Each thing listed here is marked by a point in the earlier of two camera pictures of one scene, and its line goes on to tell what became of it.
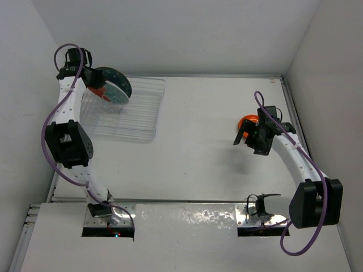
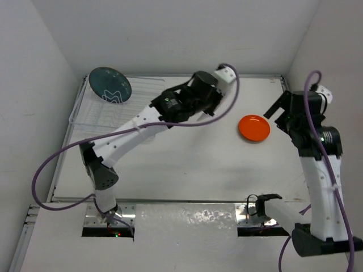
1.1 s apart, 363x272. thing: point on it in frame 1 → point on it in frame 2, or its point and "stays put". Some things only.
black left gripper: [98, 77] → [215, 93]
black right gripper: [248, 126] → [284, 102]
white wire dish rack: [136, 121] stays put
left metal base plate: [120, 217] stays put
